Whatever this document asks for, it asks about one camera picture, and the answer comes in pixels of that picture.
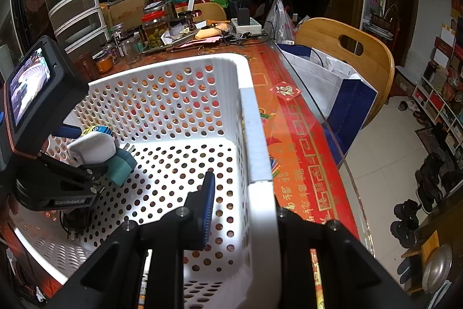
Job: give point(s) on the yellow toy car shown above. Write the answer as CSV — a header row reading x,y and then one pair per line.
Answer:
x,y
97,130

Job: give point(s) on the clear plastic bag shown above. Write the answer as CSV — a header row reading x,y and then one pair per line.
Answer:
x,y
280,19

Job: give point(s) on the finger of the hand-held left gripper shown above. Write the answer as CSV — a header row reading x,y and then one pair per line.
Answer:
x,y
90,172
69,131

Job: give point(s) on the white and blue shopping bag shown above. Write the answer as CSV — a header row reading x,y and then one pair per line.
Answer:
x,y
325,84

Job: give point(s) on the empty glass jar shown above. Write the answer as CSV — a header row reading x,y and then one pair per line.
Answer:
x,y
132,48

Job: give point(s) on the teal cube charger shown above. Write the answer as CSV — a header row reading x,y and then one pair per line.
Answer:
x,y
121,167

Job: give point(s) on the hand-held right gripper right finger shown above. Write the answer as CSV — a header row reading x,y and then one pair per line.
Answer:
x,y
289,225

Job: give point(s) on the white plastic drawer tower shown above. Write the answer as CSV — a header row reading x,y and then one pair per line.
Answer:
x,y
72,5

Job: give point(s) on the cardboard box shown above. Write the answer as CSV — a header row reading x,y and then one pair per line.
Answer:
x,y
126,10

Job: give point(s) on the plain white square charger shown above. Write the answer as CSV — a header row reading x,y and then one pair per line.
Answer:
x,y
92,148

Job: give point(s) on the row of dark shoes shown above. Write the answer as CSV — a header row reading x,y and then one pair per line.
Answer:
x,y
408,222

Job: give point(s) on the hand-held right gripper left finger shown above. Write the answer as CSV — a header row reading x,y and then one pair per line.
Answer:
x,y
209,200

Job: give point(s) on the metal basin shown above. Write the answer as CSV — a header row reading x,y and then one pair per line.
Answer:
x,y
437,267

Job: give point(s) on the white perforated plastic basket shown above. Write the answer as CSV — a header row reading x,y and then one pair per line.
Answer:
x,y
162,102

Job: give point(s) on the pickle jar with red lid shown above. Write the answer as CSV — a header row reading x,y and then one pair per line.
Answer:
x,y
155,32

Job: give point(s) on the white power strip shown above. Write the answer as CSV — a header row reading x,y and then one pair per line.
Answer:
x,y
247,27

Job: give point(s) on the orange-filled glass jar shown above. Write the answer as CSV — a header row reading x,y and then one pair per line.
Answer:
x,y
103,63

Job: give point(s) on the brown mug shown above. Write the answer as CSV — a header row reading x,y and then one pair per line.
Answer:
x,y
86,66

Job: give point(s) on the white display shelf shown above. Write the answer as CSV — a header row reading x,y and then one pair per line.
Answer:
x,y
441,102

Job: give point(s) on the red floral tablecloth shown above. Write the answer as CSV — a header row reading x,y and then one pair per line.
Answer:
x,y
300,149

